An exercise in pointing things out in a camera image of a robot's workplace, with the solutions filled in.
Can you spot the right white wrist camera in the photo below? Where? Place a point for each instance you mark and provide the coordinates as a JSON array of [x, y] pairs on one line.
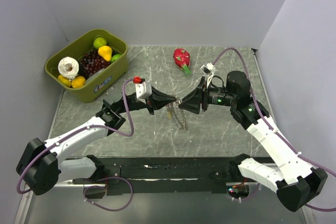
[[209, 69]]

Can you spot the red dragon fruit toy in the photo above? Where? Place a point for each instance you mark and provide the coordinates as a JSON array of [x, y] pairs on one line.
[[182, 60]]

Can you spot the purple grapes toy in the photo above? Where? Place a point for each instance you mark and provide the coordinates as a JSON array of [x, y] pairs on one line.
[[92, 62]]

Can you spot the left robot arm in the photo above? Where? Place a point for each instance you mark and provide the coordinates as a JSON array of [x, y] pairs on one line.
[[43, 164]]

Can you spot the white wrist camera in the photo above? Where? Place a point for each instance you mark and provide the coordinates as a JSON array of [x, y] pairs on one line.
[[142, 88], [209, 69]]

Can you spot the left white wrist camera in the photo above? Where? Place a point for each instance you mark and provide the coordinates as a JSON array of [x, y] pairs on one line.
[[142, 88]]

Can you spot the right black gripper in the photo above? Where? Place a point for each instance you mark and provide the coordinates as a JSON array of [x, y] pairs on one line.
[[192, 102]]

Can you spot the yellow pear toy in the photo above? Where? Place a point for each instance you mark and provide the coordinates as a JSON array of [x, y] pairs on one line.
[[105, 52]]

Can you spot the green apple toy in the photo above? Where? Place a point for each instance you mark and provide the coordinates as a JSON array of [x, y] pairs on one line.
[[99, 42]]

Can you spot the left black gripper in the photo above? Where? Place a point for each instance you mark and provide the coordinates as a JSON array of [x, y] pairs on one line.
[[158, 99]]

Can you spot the small green lime toy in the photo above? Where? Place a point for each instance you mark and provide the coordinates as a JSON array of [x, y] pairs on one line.
[[115, 57]]

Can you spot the metal key organizer disc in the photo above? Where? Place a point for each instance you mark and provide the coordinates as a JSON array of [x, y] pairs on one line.
[[177, 114]]

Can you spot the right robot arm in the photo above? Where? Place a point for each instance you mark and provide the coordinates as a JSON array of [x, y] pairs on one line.
[[294, 180]]

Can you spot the yellow lemon toy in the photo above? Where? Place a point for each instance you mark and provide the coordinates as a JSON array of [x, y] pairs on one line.
[[64, 81], [78, 82]]

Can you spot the white tape roll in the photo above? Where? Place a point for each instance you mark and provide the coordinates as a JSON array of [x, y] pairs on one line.
[[68, 67]]

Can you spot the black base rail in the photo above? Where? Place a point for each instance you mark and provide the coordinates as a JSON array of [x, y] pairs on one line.
[[164, 175]]

